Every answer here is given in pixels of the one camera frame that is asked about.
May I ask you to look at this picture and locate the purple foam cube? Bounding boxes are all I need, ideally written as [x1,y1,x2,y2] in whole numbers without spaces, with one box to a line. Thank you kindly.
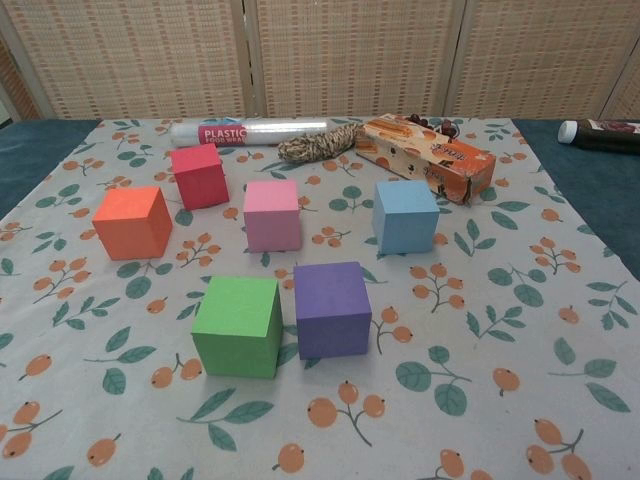
[292,260,373,361]

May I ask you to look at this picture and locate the green foam cube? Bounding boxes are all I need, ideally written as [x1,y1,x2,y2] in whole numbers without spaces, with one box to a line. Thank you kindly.
[190,275,284,380]

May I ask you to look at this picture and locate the red foam cube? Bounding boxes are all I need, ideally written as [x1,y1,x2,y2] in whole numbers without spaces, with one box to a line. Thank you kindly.
[169,144,231,212]

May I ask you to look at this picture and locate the orange foam cube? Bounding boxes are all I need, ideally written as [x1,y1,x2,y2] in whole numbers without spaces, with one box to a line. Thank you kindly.
[92,185,174,262]

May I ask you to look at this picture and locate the pink foam cube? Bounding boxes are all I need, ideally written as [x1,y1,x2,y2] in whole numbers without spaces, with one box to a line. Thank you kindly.
[243,180,302,254]

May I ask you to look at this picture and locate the light blue foam cube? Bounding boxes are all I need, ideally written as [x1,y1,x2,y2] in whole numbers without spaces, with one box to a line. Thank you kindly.
[372,179,441,255]

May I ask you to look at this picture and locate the brown white twine bundle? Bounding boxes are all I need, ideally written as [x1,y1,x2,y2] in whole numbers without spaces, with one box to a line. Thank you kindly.
[277,123,369,164]

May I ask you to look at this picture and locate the plastic food wrap roll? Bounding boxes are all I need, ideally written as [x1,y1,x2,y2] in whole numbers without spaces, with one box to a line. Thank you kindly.
[169,117,330,150]

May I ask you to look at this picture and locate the orange biscuit box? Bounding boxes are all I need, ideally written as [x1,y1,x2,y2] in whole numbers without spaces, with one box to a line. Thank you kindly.
[354,113,498,207]

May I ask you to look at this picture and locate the dark red grape bunch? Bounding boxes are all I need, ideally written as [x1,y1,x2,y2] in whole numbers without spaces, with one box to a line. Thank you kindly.
[409,113,461,139]

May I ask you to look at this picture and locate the woven bamboo folding screen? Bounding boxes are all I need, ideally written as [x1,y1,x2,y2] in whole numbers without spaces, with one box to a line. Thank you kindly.
[0,0,640,122]

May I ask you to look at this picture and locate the floral printed tablecloth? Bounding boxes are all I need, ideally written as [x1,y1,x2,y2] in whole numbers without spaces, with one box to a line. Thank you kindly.
[0,117,640,480]

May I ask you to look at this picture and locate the teal table cover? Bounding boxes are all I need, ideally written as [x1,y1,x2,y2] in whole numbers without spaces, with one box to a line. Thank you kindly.
[0,118,640,281]

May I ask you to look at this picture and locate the dark grape juice bottle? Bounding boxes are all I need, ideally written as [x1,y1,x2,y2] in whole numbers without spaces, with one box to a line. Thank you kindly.
[557,118,640,154]

